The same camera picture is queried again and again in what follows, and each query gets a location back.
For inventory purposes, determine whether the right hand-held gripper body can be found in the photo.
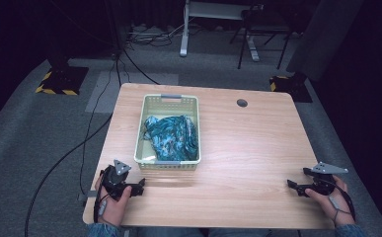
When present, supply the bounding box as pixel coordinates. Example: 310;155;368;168
302;161;349;198

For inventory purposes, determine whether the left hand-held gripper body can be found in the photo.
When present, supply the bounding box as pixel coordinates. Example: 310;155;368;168
100;159;133;201

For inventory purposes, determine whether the teal floral cloth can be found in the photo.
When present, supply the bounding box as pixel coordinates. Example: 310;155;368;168
141;114;200;162

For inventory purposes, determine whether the pale green plastic basket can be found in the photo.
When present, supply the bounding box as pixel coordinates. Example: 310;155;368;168
133;94;202;172

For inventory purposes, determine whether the person's right hand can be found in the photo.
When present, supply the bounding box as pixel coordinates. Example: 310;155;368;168
304;175;356;227

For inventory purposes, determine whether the person's left hand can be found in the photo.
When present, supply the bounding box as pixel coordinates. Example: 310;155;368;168
94;174;133;228

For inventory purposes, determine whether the small striped black stand base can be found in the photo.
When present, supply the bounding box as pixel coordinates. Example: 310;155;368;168
268;75;313;104

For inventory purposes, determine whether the large striped black stand base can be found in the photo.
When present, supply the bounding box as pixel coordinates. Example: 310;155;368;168
35;66;90;97

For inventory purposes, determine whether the grey curtain panel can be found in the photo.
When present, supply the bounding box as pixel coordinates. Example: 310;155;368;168
285;0;366;83

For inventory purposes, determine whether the black metal chair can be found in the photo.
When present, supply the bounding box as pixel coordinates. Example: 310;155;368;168
229;3;294;71

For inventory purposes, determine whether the right hand-held gripper cable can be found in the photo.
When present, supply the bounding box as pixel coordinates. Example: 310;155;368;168
320;179;356;226

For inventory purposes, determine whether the hand-held gripper cable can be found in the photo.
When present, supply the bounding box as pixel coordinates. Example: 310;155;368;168
320;179;356;226
93;170;113;225

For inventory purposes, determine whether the left hand-held gripper cable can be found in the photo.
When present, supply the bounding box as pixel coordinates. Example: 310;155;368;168
93;170;113;225

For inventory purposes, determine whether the thick black floor cable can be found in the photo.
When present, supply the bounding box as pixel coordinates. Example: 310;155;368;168
24;113;115;237

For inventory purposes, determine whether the thin black floor cable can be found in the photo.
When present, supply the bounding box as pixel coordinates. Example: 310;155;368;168
78;58;121;196

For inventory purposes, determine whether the curved black floor cable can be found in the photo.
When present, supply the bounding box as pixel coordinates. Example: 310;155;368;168
121;47;162;86

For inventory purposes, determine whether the bundle of floor cables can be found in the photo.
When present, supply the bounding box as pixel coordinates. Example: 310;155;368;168
124;23;183;47

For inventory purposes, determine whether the white desk frame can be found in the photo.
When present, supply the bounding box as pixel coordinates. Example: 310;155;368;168
179;0;262;63

